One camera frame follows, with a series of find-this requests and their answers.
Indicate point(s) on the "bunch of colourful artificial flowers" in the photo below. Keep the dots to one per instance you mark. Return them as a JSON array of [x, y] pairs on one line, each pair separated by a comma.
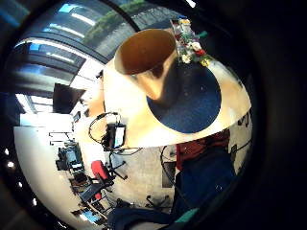
[[188, 41]]

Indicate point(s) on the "desk with black computer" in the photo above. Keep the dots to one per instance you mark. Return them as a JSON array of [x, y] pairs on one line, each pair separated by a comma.
[[68, 158]]

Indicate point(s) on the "red office chair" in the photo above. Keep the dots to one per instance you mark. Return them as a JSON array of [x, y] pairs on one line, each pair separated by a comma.
[[99, 170]]

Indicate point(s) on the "teal cloth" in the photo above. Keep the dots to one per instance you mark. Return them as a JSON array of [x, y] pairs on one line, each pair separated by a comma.
[[187, 215]]

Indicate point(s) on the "black box with screen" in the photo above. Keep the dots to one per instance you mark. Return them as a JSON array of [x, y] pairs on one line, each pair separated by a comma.
[[114, 135]]

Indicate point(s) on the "black wall monitor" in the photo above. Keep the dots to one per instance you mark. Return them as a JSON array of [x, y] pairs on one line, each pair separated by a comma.
[[65, 97]]

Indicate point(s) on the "black chair base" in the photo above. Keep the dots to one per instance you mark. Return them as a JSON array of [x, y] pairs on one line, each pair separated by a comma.
[[158, 202]]

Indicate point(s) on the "round blue mat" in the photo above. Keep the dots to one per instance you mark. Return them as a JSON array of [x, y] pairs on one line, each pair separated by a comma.
[[195, 102]]

